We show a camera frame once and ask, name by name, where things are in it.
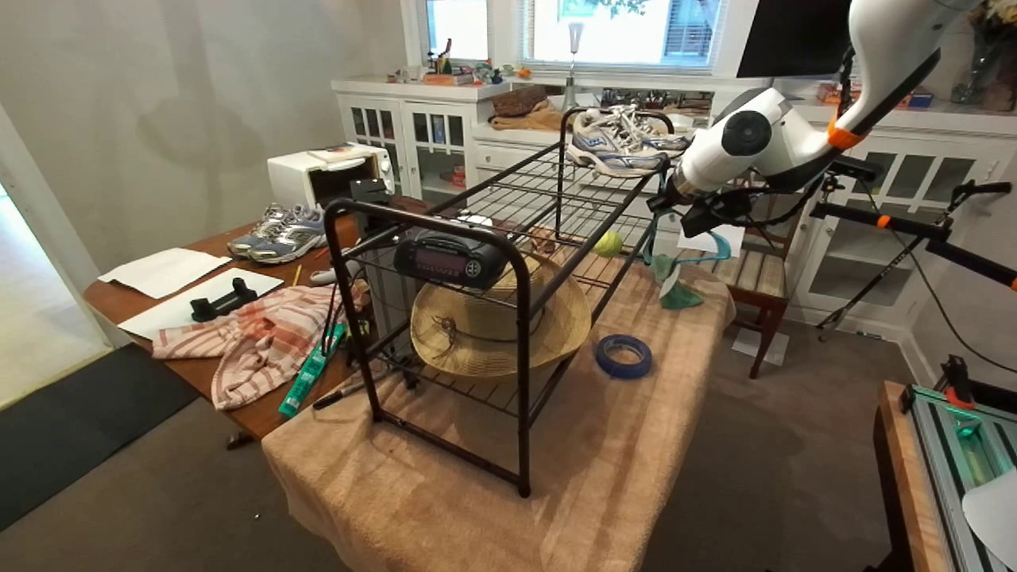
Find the black camera tripod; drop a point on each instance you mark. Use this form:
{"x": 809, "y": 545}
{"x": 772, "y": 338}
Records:
{"x": 932, "y": 237}

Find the green cloth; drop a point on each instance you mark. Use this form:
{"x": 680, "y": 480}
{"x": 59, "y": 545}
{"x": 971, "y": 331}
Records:
{"x": 671, "y": 291}

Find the black digital alarm clock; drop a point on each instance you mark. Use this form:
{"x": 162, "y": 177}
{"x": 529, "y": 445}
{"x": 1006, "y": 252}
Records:
{"x": 449, "y": 259}

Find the white paper sheet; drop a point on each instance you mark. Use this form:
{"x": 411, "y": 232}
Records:
{"x": 165, "y": 272}

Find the wooden workbench with rails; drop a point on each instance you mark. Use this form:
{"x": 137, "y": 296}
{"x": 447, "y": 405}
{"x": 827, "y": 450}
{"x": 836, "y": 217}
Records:
{"x": 944, "y": 460}

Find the wooden chair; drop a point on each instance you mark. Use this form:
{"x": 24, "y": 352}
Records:
{"x": 760, "y": 272}

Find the yellow tennis ball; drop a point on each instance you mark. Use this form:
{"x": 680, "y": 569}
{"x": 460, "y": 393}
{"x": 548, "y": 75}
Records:
{"x": 608, "y": 242}

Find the black metal shoe rack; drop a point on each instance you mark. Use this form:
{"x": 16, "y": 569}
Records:
{"x": 545, "y": 213}

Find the grey sneakers on table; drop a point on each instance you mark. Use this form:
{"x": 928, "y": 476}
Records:
{"x": 281, "y": 237}

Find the black small dumbbell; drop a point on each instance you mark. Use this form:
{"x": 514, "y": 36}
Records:
{"x": 236, "y": 296}

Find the white box printer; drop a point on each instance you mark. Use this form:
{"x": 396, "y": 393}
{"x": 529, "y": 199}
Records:
{"x": 320, "y": 177}

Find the white sneakers on rack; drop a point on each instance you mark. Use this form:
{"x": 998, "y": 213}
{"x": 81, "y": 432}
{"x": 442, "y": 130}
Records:
{"x": 625, "y": 140}

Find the brown wooden table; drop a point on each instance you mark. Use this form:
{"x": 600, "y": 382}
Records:
{"x": 121, "y": 303}

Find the dark floor mat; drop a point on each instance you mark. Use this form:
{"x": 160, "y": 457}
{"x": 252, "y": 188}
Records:
{"x": 59, "y": 432}

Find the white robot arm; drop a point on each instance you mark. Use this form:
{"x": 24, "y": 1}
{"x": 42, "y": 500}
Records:
{"x": 766, "y": 146}

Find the blue tape roll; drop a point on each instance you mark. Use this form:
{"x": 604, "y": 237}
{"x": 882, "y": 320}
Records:
{"x": 625, "y": 357}

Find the straw hat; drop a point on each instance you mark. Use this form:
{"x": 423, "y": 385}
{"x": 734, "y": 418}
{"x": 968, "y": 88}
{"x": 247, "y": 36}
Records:
{"x": 475, "y": 334}

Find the white paper under dumbbell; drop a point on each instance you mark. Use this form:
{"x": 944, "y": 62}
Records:
{"x": 176, "y": 312}

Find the pink striped shirt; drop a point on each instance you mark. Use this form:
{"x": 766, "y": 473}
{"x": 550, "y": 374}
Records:
{"x": 254, "y": 347}

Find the beige table cloth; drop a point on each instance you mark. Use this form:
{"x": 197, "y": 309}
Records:
{"x": 604, "y": 457}

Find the white cabinet with glass doors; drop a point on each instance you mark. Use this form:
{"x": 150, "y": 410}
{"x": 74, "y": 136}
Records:
{"x": 423, "y": 127}

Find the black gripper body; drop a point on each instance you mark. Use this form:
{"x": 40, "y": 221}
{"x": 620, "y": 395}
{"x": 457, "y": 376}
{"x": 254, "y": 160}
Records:
{"x": 703, "y": 209}

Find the blue plastic hanger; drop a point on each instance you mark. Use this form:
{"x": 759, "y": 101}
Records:
{"x": 718, "y": 245}

